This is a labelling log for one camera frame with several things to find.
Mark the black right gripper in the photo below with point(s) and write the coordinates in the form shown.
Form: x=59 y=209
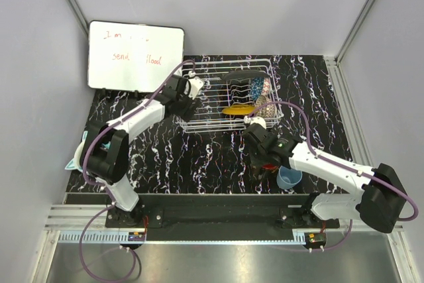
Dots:
x=255 y=162

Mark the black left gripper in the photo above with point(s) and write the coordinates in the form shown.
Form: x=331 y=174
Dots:
x=186 y=114

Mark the red black mug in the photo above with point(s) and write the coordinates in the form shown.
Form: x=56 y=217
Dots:
x=262 y=172

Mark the light blue plastic cup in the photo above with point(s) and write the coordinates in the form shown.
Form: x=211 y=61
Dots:
x=287 y=178

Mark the yellow patterned small plate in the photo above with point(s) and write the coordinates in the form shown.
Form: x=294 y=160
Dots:
x=238 y=110

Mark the white wire dish rack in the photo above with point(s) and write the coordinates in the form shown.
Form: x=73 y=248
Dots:
x=217 y=94

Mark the blue patterned bowl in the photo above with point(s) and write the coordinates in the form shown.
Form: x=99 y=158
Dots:
x=260 y=86

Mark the black floral square plate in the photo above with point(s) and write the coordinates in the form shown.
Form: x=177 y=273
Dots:
x=240 y=75

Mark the red white patterned bowl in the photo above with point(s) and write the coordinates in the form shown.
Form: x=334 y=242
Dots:
x=269 y=111

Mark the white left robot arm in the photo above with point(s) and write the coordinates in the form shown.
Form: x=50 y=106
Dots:
x=104 y=154

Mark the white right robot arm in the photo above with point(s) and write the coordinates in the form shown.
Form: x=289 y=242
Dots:
x=375 y=196

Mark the white whiteboard with red writing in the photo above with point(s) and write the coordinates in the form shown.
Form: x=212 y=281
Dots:
x=132 y=57

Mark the teal cat ear headphones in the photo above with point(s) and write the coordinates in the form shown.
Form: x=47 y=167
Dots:
x=74 y=163

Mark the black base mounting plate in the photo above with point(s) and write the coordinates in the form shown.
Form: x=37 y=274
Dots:
x=202 y=211

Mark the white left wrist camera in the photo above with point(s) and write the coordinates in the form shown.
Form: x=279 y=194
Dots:
x=195 y=84

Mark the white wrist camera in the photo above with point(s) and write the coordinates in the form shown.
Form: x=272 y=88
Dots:
x=195 y=84
x=248 y=121

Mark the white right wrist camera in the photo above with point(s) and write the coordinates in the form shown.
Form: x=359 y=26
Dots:
x=248 y=121

